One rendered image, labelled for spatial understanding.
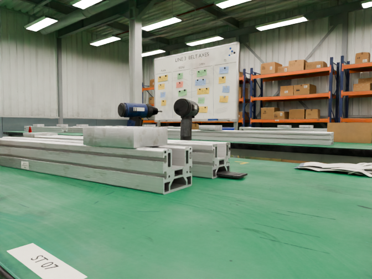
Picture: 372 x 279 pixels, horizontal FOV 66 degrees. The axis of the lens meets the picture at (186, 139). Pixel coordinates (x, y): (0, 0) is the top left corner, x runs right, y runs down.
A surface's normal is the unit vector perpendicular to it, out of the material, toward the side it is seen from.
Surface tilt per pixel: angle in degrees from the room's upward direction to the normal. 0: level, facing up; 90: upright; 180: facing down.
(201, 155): 90
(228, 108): 90
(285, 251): 0
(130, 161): 90
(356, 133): 89
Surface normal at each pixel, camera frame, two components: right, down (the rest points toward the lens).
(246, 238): 0.00, -1.00
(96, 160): -0.56, 0.04
